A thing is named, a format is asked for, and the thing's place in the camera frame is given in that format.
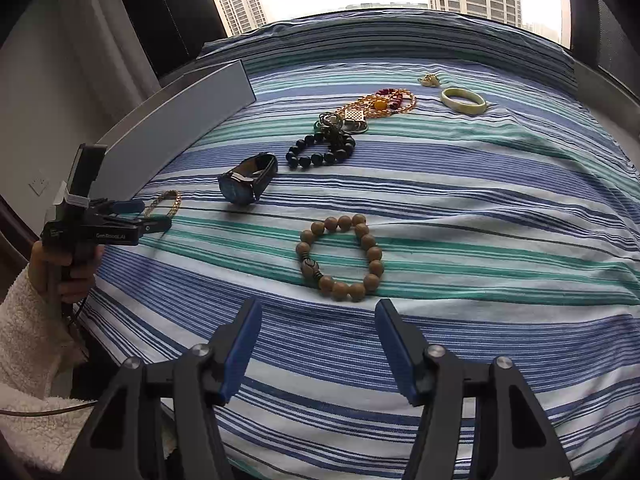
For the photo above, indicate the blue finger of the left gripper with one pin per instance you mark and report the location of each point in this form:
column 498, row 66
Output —
column 123, row 207
column 153, row 224

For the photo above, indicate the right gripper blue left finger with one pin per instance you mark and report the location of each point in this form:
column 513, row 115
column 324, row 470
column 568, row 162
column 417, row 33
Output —
column 157, row 421

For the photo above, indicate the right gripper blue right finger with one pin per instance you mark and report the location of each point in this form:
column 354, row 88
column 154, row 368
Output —
column 513, row 438

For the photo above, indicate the black leather wristwatch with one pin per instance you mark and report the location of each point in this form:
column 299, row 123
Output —
column 245, row 183

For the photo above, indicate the pale green jade bangle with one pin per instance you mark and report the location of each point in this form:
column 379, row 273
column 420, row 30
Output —
column 463, row 101

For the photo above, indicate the person's left hand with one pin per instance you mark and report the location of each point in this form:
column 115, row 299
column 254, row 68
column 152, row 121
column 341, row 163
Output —
column 54, row 275

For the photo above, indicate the grey open storage box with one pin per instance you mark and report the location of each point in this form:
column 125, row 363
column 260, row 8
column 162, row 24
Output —
column 161, row 128

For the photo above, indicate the white fleece left sleeve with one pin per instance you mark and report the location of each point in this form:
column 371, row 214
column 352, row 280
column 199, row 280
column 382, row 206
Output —
column 35, row 346

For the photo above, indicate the white curtain left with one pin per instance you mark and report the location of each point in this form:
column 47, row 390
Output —
column 109, row 53

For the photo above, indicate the blue green striped bedsheet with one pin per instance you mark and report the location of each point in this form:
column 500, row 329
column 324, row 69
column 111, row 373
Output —
column 511, row 233

